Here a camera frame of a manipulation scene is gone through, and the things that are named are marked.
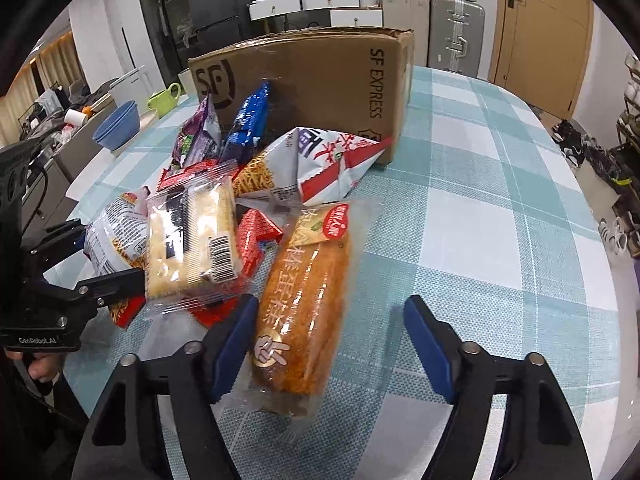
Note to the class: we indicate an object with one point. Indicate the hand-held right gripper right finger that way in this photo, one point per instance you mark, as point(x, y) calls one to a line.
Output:
point(430, 350)

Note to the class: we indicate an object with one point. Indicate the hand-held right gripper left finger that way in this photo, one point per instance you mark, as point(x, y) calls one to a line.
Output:
point(235, 345)

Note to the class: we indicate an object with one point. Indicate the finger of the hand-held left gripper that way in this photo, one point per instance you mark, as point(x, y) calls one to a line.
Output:
point(115, 287)
point(60, 237)

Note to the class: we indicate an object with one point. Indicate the small white noodle snack bag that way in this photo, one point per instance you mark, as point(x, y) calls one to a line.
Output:
point(115, 240)

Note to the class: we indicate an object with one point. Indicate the long orange bread package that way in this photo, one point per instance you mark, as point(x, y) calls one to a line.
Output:
point(300, 300)

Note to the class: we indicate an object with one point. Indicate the clear yellow cake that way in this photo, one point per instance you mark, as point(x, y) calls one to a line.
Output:
point(190, 240)

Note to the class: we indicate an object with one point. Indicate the red snack packet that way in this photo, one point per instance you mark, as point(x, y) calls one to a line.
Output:
point(175, 176)
point(255, 240)

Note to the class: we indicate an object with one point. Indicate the purple snack bag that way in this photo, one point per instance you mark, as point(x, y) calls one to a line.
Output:
point(197, 135)

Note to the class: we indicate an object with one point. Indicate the large white noodle snack bag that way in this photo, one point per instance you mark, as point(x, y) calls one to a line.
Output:
point(320, 160)

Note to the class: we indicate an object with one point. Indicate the blue biscuit packet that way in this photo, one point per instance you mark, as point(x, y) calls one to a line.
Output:
point(247, 120)

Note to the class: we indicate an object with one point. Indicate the brown cardboard box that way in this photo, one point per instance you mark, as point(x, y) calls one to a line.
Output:
point(310, 75)

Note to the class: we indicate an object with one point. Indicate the person's left hand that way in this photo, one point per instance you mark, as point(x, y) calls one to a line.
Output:
point(42, 367)

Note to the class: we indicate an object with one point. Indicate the blue bowl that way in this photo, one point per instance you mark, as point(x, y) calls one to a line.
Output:
point(115, 117)
point(125, 142)

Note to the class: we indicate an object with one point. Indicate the white paper roll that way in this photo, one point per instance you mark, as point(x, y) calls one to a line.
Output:
point(75, 117)

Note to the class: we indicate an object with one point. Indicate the checked tablecloth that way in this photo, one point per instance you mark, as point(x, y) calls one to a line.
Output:
point(475, 210)

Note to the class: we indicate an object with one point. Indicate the beige bowl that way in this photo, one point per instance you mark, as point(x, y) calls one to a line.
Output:
point(150, 116)

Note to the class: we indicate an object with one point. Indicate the green mug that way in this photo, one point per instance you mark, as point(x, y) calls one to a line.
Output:
point(162, 102)

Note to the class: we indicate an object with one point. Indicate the beige curtain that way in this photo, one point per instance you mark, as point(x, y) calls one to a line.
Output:
point(55, 65)

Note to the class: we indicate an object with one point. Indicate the beige cup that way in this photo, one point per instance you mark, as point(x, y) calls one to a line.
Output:
point(186, 80)

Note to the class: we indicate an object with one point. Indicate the dark glass cabinet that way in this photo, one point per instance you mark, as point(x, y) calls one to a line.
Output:
point(157, 15)

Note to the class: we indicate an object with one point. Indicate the group of assorted shoes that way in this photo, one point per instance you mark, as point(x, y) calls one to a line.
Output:
point(600, 160)

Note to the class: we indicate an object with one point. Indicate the dark grey refrigerator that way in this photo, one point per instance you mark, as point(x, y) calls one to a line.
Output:
point(220, 0)

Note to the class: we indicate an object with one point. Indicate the shoe rack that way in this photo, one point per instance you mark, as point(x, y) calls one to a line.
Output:
point(631, 125)

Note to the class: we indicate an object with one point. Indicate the silver suitcase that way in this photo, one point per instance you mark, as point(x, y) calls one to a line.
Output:
point(457, 25)

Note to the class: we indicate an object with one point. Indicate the wooden door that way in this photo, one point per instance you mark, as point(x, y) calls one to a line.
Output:
point(540, 35)

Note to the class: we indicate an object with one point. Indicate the beige suitcase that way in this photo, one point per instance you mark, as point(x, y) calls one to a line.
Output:
point(405, 15)

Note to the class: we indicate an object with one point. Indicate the white drawer cabinet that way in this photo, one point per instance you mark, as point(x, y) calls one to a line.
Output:
point(345, 14)

